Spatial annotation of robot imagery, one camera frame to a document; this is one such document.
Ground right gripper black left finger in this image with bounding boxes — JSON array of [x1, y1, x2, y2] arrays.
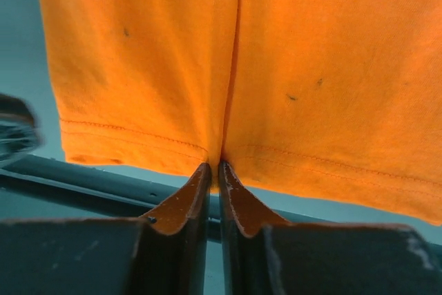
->
[[1, 163, 211, 294]]

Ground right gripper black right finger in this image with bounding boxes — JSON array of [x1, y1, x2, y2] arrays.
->
[[218, 162, 441, 294]]

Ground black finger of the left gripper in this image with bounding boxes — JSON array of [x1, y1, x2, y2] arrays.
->
[[1, 93, 42, 167]]

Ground orange t shirt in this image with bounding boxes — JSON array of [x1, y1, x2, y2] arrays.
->
[[39, 0, 441, 225]]

